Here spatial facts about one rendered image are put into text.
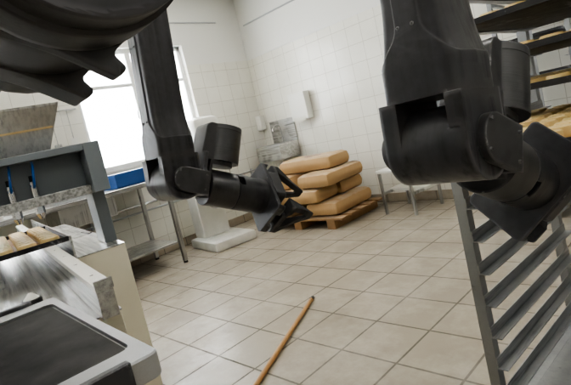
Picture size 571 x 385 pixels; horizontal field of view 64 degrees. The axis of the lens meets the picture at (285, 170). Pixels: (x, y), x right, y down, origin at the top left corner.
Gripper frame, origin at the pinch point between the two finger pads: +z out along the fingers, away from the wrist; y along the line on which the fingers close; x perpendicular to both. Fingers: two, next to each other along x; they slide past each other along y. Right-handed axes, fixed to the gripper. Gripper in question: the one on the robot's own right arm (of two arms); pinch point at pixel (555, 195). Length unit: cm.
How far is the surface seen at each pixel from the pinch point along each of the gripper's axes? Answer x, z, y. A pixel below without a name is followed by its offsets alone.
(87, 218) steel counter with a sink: -310, 102, 245
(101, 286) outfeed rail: -37, -22, 52
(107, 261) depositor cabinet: -90, 8, 94
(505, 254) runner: -25, 82, 25
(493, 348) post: -10, 77, 45
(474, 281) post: -22, 69, 33
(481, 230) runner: -29, 69, 21
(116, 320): -35, -17, 58
